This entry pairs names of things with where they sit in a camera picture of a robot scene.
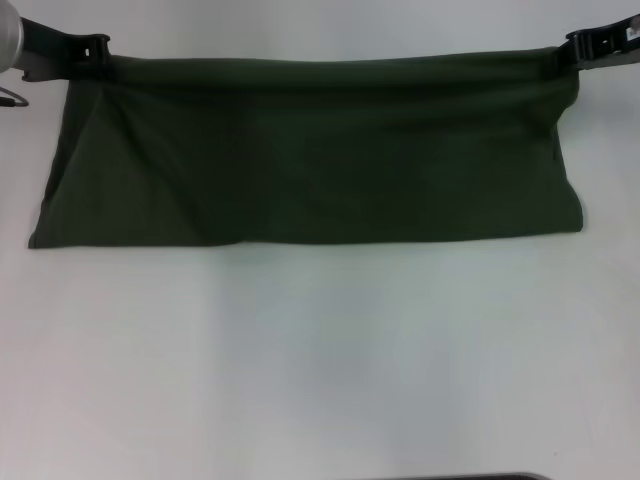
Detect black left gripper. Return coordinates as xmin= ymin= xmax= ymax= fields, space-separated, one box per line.
xmin=17 ymin=16 xmax=114 ymax=85

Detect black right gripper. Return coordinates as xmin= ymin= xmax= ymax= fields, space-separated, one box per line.
xmin=551 ymin=14 xmax=640 ymax=77

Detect dark green t-shirt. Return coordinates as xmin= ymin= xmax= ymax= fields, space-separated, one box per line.
xmin=27 ymin=45 xmax=587 ymax=251

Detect dark flat panel edge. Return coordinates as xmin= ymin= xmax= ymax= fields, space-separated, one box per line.
xmin=438 ymin=471 xmax=545 ymax=480

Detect left arm cable plug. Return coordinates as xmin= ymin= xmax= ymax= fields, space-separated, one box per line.
xmin=0 ymin=84 xmax=31 ymax=111

